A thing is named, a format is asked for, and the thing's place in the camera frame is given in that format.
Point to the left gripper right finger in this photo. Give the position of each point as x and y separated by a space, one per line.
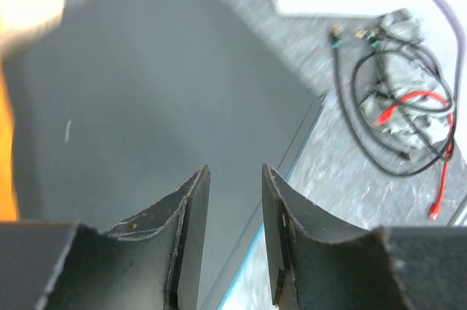
318 261

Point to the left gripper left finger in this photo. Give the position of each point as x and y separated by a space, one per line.
151 260

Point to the orange mickey mouse cloth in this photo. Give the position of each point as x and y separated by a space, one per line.
9 205

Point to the grey cloth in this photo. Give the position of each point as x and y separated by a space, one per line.
411 101

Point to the dark blue network switch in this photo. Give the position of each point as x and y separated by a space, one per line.
117 107

